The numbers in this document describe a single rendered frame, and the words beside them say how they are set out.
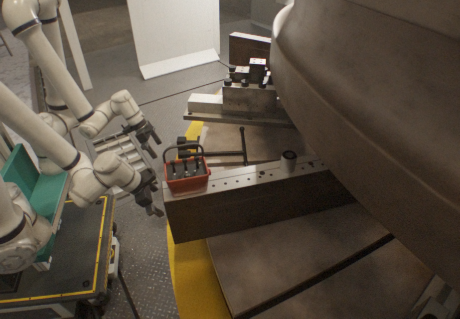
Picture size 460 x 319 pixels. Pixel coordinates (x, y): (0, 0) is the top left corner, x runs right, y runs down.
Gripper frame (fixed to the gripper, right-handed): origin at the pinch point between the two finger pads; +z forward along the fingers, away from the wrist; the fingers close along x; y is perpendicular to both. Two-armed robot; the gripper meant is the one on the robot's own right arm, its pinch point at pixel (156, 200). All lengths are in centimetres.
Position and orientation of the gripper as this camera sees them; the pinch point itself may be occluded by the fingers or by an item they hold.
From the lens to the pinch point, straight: 121.9
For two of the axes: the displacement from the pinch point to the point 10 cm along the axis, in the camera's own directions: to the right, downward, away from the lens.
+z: 3.4, 5.5, 7.7
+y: -8.7, 4.9, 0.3
